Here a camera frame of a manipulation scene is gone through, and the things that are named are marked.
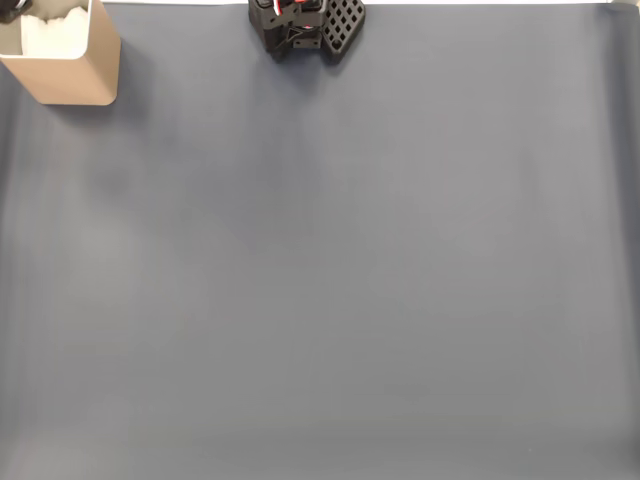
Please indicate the white padding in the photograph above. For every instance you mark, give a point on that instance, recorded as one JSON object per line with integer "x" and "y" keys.
{"x": 55, "y": 35}

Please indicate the beige box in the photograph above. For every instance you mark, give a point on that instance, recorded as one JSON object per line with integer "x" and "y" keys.
{"x": 75, "y": 80}

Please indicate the dark table mat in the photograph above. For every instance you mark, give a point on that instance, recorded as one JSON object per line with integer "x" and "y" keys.
{"x": 350, "y": 275}

